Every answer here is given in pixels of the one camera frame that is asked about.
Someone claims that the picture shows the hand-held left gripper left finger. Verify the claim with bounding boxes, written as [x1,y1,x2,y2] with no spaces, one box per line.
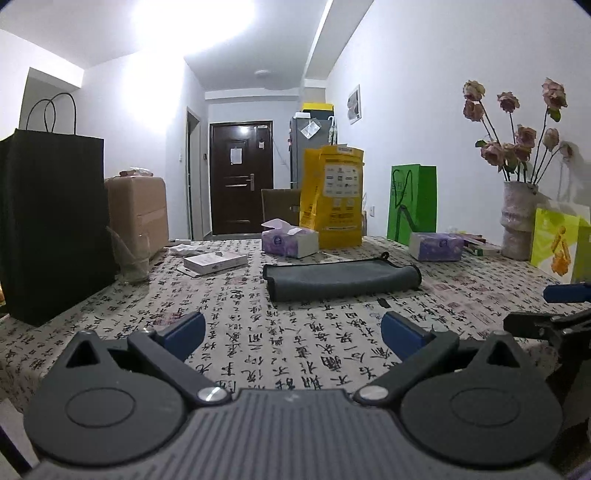
[65,311,232,406]

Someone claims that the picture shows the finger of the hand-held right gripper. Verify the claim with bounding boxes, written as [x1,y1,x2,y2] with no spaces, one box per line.
[543,283,591,304]
[503,312,563,343]

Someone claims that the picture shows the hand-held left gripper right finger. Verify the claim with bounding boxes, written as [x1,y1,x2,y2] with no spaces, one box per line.
[353,311,527,406]

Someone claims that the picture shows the grey towel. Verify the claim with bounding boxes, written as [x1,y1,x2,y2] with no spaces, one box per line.
[263,253,422,304]

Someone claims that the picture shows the light green gift bag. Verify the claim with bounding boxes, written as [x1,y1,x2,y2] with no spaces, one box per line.
[529,200,591,285]

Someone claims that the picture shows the white flat box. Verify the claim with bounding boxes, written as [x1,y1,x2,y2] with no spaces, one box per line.
[183,252,248,277]

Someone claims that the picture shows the white crumpled paper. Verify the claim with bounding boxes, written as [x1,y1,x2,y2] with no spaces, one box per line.
[167,238,200,258]

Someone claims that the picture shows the white ribbed vase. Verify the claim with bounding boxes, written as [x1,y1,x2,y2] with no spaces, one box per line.
[501,180,551,260]

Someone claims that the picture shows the purple tissue pack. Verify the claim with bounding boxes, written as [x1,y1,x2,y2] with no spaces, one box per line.
[409,232,465,263]

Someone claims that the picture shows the stack of small boxes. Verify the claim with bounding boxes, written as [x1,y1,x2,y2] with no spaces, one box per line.
[461,233,503,256]

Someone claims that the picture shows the calligraphy print tablecloth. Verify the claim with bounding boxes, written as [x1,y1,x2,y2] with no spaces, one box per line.
[0,235,591,416]

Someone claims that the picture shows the brown cardboard box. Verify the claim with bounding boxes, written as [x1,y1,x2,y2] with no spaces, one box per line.
[105,176,169,260]

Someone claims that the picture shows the green paper bag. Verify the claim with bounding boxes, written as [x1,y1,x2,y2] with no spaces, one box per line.
[386,164,438,247]

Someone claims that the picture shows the purple tissue box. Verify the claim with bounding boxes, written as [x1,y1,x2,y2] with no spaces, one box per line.
[261,218,320,260]

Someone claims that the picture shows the yellow paper bag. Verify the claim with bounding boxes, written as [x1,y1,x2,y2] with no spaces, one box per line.
[300,145,365,249]

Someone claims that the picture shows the dried pink roses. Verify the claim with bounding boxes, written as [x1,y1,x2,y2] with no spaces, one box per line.
[462,78,576,186]

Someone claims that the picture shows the dark brown door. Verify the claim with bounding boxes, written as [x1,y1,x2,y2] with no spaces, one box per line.
[209,122,274,235]

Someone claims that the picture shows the side room door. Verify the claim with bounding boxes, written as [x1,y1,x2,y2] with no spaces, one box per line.
[185,106,204,241]

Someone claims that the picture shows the black paper bag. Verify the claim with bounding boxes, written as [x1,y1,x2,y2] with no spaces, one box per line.
[0,92,117,328]

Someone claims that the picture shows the grey refrigerator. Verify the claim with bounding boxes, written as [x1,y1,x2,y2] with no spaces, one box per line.
[289,115,338,190]

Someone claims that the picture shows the wall picture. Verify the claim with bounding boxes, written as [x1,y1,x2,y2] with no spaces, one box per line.
[346,84,363,126]

